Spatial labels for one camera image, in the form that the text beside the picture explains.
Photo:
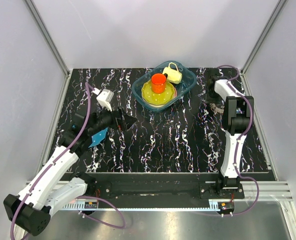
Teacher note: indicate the orange cup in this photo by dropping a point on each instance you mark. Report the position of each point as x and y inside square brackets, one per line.
[158, 82]

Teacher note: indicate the teal transparent plastic bin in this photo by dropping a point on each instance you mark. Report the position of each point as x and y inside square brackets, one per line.
[187, 83]

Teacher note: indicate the yellow dotted plate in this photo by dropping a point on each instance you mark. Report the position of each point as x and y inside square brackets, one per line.
[158, 99]

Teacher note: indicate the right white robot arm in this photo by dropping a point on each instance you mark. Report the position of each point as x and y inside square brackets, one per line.
[237, 119]

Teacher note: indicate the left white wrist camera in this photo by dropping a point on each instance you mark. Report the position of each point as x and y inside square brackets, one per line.
[104, 99]

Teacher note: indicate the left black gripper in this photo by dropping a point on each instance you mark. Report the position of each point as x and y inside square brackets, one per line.
[127, 120]

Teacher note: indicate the cream yellow mug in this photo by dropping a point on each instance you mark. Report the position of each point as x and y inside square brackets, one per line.
[172, 73]

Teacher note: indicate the blue dotted plate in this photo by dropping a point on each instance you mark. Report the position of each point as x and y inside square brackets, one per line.
[98, 138]

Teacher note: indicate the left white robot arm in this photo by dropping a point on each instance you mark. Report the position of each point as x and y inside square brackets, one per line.
[32, 208]

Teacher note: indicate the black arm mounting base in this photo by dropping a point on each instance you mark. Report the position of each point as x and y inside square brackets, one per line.
[199, 185]

